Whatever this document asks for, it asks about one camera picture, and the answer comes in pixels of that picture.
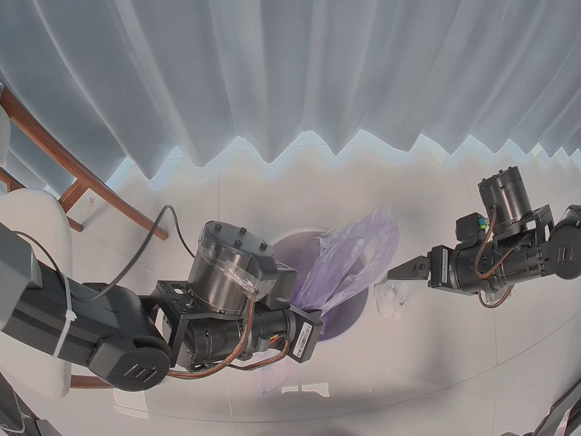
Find purple plastic bag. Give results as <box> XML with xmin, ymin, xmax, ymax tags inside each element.
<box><xmin>247</xmin><ymin>207</ymin><xmax>400</xmax><ymax>396</ymax></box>

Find black cable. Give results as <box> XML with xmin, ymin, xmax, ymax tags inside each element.
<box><xmin>68</xmin><ymin>205</ymin><xmax>202</xmax><ymax>302</ymax></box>

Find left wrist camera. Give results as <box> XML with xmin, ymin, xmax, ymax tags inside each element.
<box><xmin>267</xmin><ymin>263</ymin><xmax>297</xmax><ymax>310</ymax></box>

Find wooden chair with white cushions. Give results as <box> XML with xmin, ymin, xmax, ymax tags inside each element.
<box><xmin>0</xmin><ymin>80</ymin><xmax>169</xmax><ymax>399</ymax></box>

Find white curtain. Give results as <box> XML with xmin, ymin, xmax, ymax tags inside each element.
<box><xmin>0</xmin><ymin>0</ymin><xmax>581</xmax><ymax>196</ymax></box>

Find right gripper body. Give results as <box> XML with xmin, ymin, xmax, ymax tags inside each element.
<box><xmin>427</xmin><ymin>245</ymin><xmax>485</xmax><ymax>295</ymax></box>

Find white trash bin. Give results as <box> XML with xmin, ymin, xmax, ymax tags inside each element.
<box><xmin>268</xmin><ymin>226</ymin><xmax>369</xmax><ymax>343</ymax></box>

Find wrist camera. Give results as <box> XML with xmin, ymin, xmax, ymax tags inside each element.
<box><xmin>267</xmin><ymin>263</ymin><xmax>297</xmax><ymax>310</ymax></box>
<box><xmin>456</xmin><ymin>214</ymin><xmax>484</xmax><ymax>249</ymax></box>

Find clear crumpled wrapper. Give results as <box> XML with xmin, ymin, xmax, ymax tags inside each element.
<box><xmin>374</xmin><ymin>282</ymin><xmax>410</xmax><ymax>320</ymax></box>

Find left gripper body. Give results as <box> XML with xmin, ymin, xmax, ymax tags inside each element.
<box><xmin>254</xmin><ymin>308</ymin><xmax>324</xmax><ymax>363</ymax></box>

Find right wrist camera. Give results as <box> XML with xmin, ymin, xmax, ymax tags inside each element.
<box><xmin>456</xmin><ymin>214</ymin><xmax>484</xmax><ymax>249</ymax></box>

